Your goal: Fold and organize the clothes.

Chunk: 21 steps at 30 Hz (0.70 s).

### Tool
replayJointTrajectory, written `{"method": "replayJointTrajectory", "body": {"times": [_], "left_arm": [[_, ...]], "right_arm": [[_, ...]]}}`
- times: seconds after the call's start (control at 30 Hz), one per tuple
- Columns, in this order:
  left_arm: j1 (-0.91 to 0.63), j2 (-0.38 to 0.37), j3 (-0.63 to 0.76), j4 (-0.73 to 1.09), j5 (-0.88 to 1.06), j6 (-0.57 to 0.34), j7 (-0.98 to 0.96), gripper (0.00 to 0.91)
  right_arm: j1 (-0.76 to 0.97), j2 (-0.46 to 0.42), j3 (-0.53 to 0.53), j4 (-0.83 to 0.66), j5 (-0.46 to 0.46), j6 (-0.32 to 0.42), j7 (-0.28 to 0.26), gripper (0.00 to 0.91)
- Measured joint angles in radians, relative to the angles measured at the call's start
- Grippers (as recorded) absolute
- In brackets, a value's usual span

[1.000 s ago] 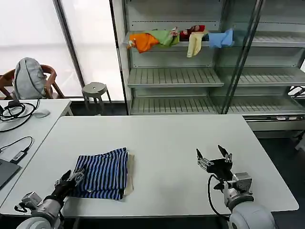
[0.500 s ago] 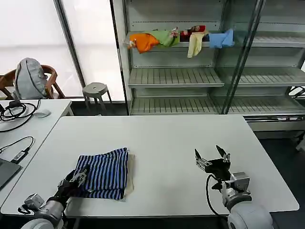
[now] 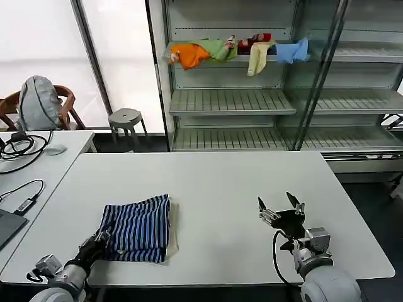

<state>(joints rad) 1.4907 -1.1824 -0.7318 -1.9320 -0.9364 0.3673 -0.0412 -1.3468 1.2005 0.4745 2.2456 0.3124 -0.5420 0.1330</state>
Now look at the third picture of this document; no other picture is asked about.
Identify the blue striped shirt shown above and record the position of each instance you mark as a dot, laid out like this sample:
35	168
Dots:
138	229

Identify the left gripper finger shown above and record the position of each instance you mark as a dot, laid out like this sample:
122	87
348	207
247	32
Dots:
98	236
107	237

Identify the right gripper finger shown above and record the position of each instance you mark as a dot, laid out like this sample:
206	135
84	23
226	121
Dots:
297	204
267	214

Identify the dark grey laptop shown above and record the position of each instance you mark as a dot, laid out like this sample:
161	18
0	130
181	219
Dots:
9	228

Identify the grey round stool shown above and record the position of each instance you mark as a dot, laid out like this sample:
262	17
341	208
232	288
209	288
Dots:
126	121

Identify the grey shelf rack with clothes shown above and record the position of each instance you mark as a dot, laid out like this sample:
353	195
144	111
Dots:
230	78

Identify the grey computer mouse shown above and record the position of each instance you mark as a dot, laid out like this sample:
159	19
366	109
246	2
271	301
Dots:
55	150

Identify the empty grey shelf rack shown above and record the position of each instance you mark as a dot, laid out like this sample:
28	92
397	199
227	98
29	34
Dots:
359	94

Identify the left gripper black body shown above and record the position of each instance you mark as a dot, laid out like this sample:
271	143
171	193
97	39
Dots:
89	250

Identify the dark window frame bar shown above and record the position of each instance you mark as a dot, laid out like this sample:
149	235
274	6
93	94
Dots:
93	56

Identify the metal glass partition frame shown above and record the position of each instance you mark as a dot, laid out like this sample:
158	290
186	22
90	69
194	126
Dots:
318	75

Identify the brown wooden chair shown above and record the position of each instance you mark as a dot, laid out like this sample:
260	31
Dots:
67	104

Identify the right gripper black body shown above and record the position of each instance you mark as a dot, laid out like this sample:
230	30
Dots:
289	223

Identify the grey bag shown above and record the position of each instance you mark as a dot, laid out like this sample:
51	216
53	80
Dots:
39	102

